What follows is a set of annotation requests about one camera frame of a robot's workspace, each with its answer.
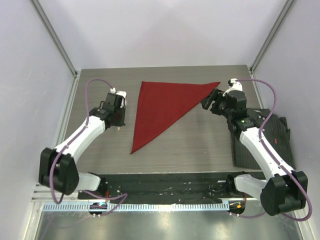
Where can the dark striped button shirt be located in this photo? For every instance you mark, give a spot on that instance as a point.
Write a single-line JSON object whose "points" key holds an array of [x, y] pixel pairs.
{"points": [[278, 135]]}

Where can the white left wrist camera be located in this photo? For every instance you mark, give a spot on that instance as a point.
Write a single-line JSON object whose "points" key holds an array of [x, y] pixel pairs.
{"points": [[122, 94]]}

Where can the left aluminium frame post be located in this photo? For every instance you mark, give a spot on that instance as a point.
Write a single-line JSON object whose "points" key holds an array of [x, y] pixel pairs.
{"points": [[53, 35]]}

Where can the white slotted cable duct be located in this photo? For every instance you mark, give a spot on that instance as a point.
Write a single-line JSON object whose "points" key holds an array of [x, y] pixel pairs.
{"points": [[84, 206]]}

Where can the right aluminium frame post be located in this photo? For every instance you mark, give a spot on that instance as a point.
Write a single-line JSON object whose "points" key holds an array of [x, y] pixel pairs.
{"points": [[280, 19]]}

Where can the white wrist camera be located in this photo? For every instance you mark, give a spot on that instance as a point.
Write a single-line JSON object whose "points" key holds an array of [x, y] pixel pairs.
{"points": [[122, 94], [233, 85]]}

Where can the aluminium front rail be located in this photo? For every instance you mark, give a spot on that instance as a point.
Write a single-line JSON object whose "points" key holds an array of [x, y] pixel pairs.
{"points": [[43, 194]]}

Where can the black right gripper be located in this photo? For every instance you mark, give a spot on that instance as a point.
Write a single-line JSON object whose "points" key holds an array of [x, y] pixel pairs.
{"points": [[207, 102]]}

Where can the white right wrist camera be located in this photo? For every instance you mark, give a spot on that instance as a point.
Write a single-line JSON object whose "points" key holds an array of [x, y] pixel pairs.
{"points": [[233, 85]]}

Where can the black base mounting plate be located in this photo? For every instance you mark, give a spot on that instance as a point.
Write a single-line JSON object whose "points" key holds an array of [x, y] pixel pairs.
{"points": [[172, 188]]}

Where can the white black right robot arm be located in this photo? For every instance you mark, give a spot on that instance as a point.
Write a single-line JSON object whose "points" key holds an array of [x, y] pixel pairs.
{"points": [[284, 189]]}

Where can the red cloth napkin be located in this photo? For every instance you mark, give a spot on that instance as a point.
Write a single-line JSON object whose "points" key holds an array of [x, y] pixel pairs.
{"points": [[161, 104]]}

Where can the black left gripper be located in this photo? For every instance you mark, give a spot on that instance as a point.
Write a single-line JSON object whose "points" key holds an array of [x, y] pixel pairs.
{"points": [[120, 123]]}

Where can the aluminium frame post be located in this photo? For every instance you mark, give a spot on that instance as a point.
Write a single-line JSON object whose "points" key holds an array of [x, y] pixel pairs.
{"points": [[280, 19], [53, 35]]}

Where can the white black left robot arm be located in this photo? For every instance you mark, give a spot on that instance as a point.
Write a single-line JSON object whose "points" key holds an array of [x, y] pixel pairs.
{"points": [[58, 166]]}

